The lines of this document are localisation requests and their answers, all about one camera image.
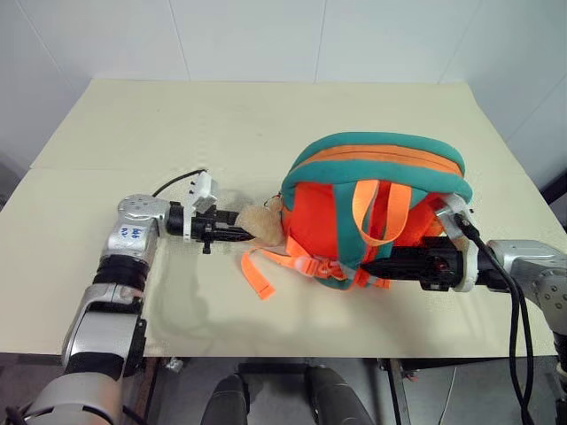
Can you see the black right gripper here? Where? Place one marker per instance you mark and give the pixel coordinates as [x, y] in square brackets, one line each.
[440, 265]

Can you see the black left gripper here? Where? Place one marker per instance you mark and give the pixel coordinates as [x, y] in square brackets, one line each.
[219, 218]

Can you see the beige plush toy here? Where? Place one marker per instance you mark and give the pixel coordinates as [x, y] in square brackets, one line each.
[261, 223]

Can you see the orange and teal backpack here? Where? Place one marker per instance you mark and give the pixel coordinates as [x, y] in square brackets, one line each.
[319, 212]

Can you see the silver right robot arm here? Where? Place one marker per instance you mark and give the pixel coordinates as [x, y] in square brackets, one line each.
[522, 261]

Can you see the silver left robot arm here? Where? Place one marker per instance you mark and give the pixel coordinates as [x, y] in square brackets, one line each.
[133, 230]

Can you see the dark rounded shape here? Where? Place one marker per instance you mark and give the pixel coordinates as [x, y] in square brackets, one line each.
[226, 400]
[336, 398]

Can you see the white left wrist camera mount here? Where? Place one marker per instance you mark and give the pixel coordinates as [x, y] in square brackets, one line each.
[204, 188]

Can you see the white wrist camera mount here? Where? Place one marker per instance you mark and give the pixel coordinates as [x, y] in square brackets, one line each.
[469, 272]
[204, 188]

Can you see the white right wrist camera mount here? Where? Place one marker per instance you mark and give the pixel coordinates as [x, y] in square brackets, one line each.
[469, 272]

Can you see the black table frame bar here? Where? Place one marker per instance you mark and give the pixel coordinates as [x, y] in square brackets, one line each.
[398, 394]

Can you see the small metal bracket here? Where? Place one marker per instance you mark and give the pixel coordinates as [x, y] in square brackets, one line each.
[173, 364]

